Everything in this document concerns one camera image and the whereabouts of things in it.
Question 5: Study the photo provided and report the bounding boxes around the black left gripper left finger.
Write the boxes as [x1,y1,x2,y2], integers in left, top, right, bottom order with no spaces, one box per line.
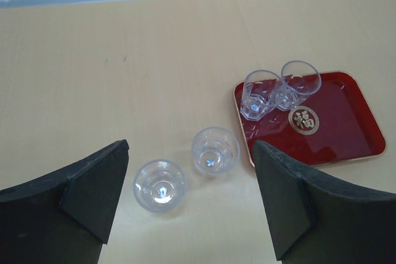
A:
[1,140,129,263]

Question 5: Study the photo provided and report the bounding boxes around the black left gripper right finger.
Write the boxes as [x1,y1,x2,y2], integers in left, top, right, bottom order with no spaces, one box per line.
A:
[253,141,395,263]

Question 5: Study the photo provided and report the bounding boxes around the clear faceted glass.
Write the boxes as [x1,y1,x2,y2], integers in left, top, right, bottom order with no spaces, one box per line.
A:
[277,60,322,111]
[191,127,241,177]
[239,69,282,121]
[133,159,186,213]

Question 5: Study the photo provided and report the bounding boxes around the red lacquer tray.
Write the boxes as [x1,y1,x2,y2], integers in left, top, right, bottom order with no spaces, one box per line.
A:
[239,71,387,166]

